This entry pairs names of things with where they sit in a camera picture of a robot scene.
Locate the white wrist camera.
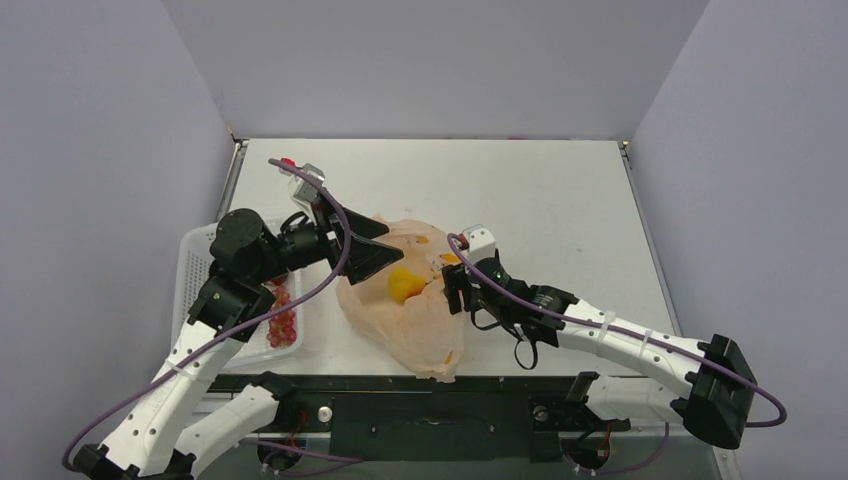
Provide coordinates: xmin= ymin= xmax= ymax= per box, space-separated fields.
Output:
xmin=288 ymin=163 xmax=325 ymax=219
xmin=460 ymin=225 xmax=497 ymax=265

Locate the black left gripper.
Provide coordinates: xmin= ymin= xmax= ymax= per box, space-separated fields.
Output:
xmin=253 ymin=188 xmax=404 ymax=283

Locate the yellow fake lemon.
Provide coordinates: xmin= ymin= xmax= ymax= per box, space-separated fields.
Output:
xmin=387 ymin=268 xmax=427 ymax=305

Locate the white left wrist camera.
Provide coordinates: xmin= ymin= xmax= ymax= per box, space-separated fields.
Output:
xmin=288 ymin=163 xmax=325 ymax=219

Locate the translucent orange plastic bag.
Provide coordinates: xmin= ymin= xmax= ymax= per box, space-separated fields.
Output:
xmin=336 ymin=216 xmax=469 ymax=383

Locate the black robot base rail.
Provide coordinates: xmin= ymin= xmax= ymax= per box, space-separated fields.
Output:
xmin=218 ymin=372 xmax=631 ymax=464

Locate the red fake grape bunch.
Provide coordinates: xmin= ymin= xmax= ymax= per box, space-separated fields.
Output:
xmin=265 ymin=277 xmax=298 ymax=349

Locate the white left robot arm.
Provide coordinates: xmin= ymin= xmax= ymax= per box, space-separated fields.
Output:
xmin=62 ymin=201 xmax=403 ymax=479

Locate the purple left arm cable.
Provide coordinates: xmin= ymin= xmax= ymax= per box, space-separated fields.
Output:
xmin=62 ymin=158 xmax=366 ymax=478

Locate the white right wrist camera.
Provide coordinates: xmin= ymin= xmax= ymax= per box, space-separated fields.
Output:
xmin=460 ymin=225 xmax=497 ymax=265

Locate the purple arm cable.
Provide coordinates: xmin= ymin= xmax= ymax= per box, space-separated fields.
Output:
xmin=446 ymin=232 xmax=788 ymax=477
xmin=62 ymin=158 xmax=366 ymax=478

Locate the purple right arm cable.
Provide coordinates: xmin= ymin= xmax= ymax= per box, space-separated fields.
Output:
xmin=446 ymin=232 xmax=788 ymax=477

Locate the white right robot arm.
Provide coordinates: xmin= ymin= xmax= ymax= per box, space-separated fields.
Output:
xmin=441 ymin=258 xmax=756 ymax=449

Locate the white perforated plastic basket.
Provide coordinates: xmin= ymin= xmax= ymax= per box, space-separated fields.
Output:
xmin=171 ymin=224 xmax=305 ymax=373

